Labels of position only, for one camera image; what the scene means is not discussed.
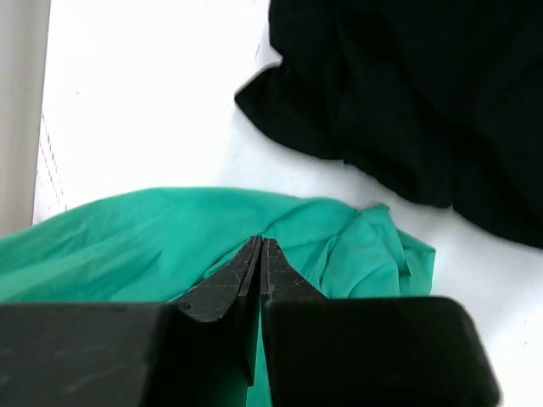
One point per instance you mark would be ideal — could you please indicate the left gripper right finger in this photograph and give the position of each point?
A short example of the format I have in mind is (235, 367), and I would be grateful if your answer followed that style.
(280, 282)

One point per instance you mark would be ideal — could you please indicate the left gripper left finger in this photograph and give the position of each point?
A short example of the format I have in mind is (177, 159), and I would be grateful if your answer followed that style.
(219, 315)

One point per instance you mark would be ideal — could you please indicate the black t shirt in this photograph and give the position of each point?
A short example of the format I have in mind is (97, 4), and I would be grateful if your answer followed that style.
(439, 101)

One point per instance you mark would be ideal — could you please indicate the green tank top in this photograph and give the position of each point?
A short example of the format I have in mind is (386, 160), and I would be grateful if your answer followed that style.
(157, 244)

